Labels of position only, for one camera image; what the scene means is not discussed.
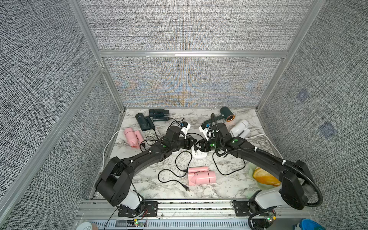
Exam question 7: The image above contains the green wavy plate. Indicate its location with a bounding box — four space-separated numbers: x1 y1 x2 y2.
248 163 281 190

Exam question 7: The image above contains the white folded hair dryer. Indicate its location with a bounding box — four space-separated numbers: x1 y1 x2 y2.
230 119 251 139

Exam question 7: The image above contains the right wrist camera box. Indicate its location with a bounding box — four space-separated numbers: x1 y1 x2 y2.
198 124 213 141

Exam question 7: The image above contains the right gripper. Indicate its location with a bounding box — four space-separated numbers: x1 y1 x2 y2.
193 137 225 153

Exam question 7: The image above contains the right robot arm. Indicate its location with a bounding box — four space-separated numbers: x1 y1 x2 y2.
200 123 324 210

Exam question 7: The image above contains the orange bread slice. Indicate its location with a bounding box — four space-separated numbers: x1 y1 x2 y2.
253 167 281 186

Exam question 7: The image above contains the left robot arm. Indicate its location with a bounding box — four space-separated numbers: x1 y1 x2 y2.
95 126 196 210

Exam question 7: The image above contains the dark green dryer back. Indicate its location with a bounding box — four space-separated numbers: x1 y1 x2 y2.
149 109 170 121

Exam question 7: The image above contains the green dryer copper nozzle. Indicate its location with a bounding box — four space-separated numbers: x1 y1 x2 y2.
200 106 235 129

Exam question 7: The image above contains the white power strip cable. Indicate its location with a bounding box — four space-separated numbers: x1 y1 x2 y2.
245 133 282 157

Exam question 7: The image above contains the pink dryer left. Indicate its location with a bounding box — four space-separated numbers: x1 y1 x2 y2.
124 127 143 149

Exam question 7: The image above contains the pink dryer front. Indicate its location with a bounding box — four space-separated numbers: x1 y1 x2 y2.
188 166 216 186

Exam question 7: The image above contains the dark green dryer folded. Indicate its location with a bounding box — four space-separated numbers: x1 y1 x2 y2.
135 113 155 131

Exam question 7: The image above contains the white dryer black cord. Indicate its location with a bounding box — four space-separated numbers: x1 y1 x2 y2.
212 152 247 176

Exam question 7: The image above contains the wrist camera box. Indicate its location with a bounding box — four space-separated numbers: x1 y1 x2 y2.
198 124 213 141
180 121 191 138

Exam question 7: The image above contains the pink dryer black cord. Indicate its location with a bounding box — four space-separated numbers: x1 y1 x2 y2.
157 150 193 192

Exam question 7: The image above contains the aluminium front rail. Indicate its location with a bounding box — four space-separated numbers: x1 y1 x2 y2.
76 199 316 219

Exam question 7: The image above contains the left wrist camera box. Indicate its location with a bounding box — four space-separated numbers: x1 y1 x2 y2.
180 121 191 138

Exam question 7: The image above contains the right white power strip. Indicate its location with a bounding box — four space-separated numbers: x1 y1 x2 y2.
191 148 207 160

